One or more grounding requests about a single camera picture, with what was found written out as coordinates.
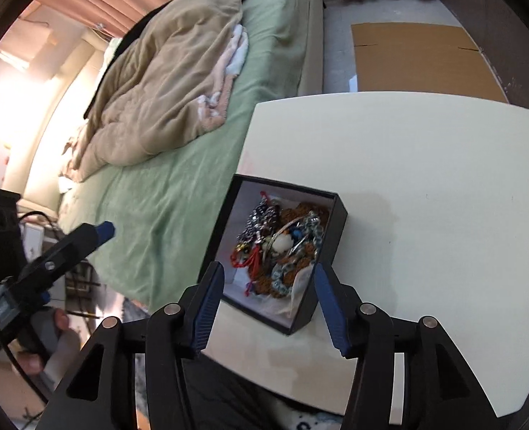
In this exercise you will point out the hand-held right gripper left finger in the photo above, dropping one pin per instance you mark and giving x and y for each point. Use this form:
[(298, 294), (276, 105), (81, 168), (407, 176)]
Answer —
[(208, 309)]

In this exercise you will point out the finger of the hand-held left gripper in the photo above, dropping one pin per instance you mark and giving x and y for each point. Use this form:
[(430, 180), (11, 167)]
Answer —
[(74, 246)]

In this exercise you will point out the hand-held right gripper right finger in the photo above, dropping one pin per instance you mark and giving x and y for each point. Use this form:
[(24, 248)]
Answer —
[(331, 309)]

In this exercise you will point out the black jewelry box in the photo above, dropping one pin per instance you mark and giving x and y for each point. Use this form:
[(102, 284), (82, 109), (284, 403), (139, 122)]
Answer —
[(331, 237)]

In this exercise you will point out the person's left hand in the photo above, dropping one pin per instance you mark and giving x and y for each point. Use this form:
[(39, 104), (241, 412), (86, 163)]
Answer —
[(61, 320)]

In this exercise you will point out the beige bed headboard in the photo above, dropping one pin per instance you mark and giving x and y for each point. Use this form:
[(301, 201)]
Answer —
[(54, 143)]

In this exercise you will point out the bed with green sheet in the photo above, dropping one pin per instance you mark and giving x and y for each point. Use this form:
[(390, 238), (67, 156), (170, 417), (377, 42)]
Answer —
[(179, 197)]

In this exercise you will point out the beige blanket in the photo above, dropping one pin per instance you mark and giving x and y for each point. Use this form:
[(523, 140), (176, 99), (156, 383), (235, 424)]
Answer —
[(157, 98)]

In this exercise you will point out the pink curtain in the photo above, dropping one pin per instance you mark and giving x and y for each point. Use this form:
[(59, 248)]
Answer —
[(94, 0)]

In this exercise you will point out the pink and white cloth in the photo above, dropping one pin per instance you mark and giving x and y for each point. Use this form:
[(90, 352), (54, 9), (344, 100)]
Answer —
[(237, 49)]

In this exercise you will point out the flat brown cardboard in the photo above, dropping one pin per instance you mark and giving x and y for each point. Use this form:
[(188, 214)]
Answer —
[(425, 62)]

